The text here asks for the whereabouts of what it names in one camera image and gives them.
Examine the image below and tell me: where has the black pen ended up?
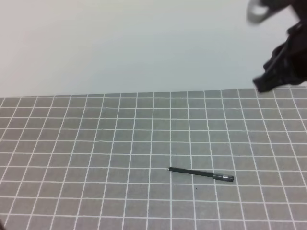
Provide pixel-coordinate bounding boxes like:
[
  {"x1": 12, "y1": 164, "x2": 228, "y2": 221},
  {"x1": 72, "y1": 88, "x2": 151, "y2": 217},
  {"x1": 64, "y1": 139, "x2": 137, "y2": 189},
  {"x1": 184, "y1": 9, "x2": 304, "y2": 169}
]
[{"x1": 168, "y1": 167, "x2": 214, "y2": 178}]

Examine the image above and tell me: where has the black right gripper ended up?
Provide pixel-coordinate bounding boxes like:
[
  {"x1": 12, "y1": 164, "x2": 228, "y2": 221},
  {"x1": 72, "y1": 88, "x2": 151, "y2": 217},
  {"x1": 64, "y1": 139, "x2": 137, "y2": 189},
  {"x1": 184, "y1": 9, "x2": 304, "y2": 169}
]
[{"x1": 253, "y1": 0, "x2": 307, "y2": 93}]

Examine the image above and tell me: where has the grey grid tablecloth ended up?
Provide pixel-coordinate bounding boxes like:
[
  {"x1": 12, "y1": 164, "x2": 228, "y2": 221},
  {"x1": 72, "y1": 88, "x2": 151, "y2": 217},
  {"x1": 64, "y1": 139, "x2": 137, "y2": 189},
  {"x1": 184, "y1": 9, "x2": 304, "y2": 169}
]
[{"x1": 0, "y1": 87, "x2": 307, "y2": 230}]

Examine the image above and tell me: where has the clear black pen cap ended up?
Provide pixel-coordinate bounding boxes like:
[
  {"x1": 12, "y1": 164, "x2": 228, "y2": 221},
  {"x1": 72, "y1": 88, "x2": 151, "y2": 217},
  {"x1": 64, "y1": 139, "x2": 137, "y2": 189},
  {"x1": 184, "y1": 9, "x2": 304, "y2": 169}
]
[{"x1": 212, "y1": 173, "x2": 235, "y2": 182}]

